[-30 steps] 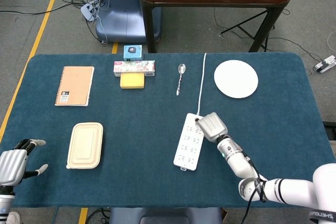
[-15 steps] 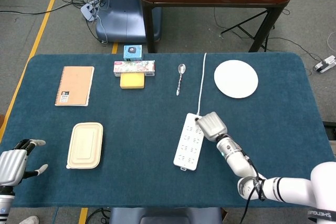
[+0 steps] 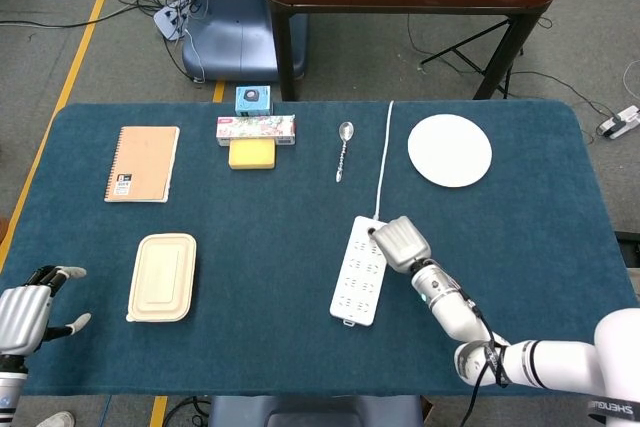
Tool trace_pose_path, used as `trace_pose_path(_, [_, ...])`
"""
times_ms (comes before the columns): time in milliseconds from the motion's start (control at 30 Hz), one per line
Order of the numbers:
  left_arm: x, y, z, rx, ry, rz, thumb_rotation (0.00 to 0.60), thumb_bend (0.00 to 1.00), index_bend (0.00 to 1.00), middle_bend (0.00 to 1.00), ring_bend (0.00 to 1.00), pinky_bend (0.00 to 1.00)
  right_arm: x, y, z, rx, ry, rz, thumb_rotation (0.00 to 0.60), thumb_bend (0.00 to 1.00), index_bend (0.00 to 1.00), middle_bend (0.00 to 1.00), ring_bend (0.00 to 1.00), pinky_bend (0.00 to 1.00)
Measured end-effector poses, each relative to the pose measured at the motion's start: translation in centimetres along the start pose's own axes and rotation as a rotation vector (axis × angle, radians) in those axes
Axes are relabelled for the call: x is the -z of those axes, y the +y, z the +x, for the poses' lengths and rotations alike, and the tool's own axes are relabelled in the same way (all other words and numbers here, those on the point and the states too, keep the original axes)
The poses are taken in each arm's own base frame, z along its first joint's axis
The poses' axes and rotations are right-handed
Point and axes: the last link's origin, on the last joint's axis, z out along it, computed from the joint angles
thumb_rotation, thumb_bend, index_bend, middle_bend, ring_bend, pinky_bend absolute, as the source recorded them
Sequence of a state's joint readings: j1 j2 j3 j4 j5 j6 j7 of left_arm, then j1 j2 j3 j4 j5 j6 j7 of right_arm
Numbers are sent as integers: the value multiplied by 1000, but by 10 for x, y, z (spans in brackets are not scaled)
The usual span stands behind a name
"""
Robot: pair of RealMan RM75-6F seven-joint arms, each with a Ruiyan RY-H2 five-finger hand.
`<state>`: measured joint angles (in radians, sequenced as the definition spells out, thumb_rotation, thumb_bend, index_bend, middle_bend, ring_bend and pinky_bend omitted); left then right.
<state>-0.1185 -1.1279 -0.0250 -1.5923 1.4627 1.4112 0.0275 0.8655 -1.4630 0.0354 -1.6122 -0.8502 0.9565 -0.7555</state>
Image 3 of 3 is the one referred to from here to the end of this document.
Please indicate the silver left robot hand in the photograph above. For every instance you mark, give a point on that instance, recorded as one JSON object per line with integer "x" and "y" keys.
{"x": 22, "y": 317}

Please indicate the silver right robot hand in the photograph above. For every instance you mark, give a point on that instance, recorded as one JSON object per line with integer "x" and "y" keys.
{"x": 402, "y": 244}

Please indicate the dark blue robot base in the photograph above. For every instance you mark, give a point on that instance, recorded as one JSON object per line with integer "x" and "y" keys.
{"x": 315, "y": 412}

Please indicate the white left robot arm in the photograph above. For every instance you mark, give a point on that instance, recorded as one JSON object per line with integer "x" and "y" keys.
{"x": 10, "y": 387}

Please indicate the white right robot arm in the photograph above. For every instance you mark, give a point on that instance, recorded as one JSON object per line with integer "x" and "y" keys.
{"x": 550, "y": 359}

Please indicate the white floor power adapter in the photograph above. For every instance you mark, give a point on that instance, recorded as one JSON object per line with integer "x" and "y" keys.
{"x": 622, "y": 122}

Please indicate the white floor power strip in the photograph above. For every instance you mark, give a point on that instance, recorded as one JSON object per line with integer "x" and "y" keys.
{"x": 169, "y": 22}

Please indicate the white round plate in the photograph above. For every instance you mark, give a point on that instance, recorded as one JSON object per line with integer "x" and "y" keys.
{"x": 450, "y": 151}

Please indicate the white shoe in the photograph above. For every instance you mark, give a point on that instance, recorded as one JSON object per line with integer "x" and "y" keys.
{"x": 56, "y": 419}

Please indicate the blue tablecloth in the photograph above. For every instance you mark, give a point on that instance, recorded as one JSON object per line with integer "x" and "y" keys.
{"x": 275, "y": 247}

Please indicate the beige lidded lunch box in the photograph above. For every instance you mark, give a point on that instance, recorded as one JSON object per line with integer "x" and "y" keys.
{"x": 162, "y": 277}

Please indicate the yellow sponge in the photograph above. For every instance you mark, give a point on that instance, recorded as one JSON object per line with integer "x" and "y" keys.
{"x": 252, "y": 156}

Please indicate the floral patterned carton box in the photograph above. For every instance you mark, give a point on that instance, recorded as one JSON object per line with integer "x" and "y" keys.
{"x": 255, "y": 127}

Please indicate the kraft spiral notebook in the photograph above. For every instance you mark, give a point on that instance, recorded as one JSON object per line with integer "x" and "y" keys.
{"x": 142, "y": 164}

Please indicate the small light blue box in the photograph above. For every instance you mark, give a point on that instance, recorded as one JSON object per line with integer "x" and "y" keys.
{"x": 253, "y": 99}

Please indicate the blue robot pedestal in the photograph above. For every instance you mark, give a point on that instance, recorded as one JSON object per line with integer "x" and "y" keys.
{"x": 235, "y": 22}

